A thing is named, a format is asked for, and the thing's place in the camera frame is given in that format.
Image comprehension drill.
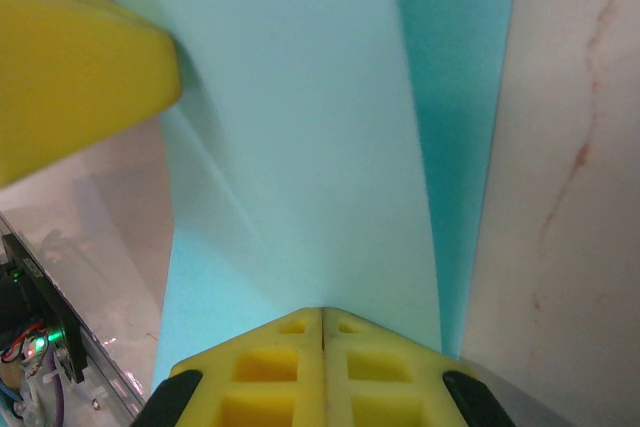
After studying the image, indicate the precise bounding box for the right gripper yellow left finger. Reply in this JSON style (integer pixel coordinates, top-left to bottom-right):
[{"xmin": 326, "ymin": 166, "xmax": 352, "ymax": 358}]
[{"xmin": 134, "ymin": 306, "xmax": 326, "ymax": 427}]

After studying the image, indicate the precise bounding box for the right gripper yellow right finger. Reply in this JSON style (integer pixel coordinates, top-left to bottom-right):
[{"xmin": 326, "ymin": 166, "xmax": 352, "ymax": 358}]
[{"xmin": 322, "ymin": 306, "xmax": 516, "ymax": 427}]

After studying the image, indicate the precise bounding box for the light blue cloth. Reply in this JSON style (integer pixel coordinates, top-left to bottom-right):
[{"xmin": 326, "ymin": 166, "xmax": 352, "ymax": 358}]
[{"xmin": 92, "ymin": 0, "xmax": 524, "ymax": 388}]

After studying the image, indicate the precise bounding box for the aluminium mounting rail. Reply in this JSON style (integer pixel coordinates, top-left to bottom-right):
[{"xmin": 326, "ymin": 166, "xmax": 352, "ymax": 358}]
[{"xmin": 0, "ymin": 214, "xmax": 151, "ymax": 427}]

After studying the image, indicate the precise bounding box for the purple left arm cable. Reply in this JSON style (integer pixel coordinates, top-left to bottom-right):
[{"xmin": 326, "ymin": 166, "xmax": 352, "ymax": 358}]
[{"xmin": 47, "ymin": 354, "xmax": 69, "ymax": 427}]

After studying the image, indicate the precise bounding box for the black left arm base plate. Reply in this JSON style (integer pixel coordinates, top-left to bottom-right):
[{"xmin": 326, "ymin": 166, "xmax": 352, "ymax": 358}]
[{"xmin": 0, "ymin": 234, "xmax": 90, "ymax": 384}]

